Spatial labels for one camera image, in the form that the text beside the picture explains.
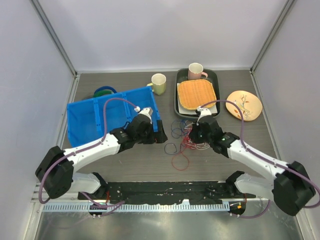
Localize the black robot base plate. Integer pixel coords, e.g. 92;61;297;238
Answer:
90;181;256;205

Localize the blue plastic compartment bin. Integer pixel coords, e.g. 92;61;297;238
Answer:
67;86;161;147

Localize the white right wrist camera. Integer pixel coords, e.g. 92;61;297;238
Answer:
196;106;212;124

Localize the dark grey serving tray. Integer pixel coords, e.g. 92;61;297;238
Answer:
173;68;220;120

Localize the blue thin cable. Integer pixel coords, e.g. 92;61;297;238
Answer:
164;119;193;155

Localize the red thin cable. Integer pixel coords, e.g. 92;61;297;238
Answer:
171;133;201;172

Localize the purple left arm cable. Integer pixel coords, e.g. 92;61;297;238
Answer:
37;97;141;205

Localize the pink ceramic mug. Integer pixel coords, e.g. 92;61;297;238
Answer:
187;62;208;80

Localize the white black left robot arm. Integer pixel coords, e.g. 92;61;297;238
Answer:
35;113;168;204

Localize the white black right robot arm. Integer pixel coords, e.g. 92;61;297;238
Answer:
188;116;318;216

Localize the beige plate with bird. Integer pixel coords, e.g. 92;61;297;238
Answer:
225;90;263;122

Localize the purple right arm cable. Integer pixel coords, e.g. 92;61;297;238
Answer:
199;99;320;208

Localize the white square plate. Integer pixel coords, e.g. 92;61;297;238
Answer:
176;81;218;116

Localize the woven orange basket tray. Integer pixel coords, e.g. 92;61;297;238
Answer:
177;78;217;110

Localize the white slotted cable duct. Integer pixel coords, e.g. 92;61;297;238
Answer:
42;201;230;213

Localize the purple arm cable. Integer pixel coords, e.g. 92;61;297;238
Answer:
37;97;141;205
199;99;320;208

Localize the blue green cable coil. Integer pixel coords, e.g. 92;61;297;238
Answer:
93;85;117;98

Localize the light green ceramic mug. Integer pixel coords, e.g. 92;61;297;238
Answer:
147;73;167;96

